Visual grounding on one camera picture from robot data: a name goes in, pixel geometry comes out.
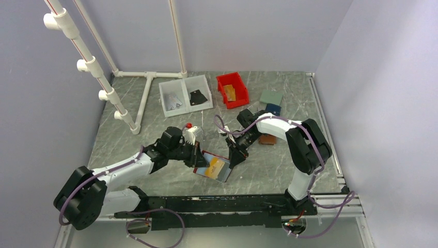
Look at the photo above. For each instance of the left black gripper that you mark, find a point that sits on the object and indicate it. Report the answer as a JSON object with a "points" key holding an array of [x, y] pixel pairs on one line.
{"points": [[196, 158]]}

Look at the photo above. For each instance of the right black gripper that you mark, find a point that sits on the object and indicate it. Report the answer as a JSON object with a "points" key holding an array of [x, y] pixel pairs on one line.
{"points": [[235, 157]]}

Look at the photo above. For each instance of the red card holder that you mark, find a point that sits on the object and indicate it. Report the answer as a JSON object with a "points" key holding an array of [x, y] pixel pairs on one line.
{"points": [[224, 174]]}

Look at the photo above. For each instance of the orange credit card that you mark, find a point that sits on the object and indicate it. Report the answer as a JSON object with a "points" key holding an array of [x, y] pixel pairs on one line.
{"points": [[215, 168]]}

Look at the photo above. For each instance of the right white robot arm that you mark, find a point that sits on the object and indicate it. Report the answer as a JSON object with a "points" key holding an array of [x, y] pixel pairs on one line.
{"points": [[307, 144]]}

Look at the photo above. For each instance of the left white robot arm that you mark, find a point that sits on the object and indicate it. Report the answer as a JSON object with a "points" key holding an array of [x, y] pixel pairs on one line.
{"points": [[91, 193]]}

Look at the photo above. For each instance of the brown card holder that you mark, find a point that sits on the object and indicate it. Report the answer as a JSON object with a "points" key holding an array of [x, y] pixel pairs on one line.
{"points": [[267, 139]]}

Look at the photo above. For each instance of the orange card in bin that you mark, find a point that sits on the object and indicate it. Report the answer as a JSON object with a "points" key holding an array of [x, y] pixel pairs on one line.
{"points": [[230, 93]]}

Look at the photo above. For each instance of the blue card holder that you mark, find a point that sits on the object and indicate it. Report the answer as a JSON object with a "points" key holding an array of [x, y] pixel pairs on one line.
{"points": [[273, 109]]}

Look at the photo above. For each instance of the cards in white tray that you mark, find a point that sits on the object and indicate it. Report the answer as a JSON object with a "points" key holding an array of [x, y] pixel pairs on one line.
{"points": [[172, 102]]}

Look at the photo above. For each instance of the green card holder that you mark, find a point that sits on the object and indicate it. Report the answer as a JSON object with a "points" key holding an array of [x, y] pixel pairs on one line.
{"points": [[271, 97]]}

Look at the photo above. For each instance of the red plastic bin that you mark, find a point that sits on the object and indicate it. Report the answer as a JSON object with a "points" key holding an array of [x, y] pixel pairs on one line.
{"points": [[234, 79]]}

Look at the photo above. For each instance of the white divided tray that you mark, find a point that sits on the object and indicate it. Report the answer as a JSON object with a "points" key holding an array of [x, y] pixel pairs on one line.
{"points": [[182, 88]]}

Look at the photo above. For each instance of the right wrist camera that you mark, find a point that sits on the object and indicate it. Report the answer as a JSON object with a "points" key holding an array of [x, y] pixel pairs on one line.
{"points": [[224, 131]]}

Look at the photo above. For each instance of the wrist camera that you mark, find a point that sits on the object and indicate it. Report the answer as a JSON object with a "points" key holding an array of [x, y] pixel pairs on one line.
{"points": [[224, 131], [193, 133]]}

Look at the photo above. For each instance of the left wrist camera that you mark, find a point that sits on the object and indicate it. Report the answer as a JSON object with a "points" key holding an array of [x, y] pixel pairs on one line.
{"points": [[193, 133]]}

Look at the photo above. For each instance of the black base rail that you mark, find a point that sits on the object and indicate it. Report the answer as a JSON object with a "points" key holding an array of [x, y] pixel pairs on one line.
{"points": [[267, 210]]}

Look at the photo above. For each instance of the white pvc pipe frame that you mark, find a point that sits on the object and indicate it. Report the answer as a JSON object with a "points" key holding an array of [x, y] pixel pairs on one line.
{"points": [[59, 19]]}

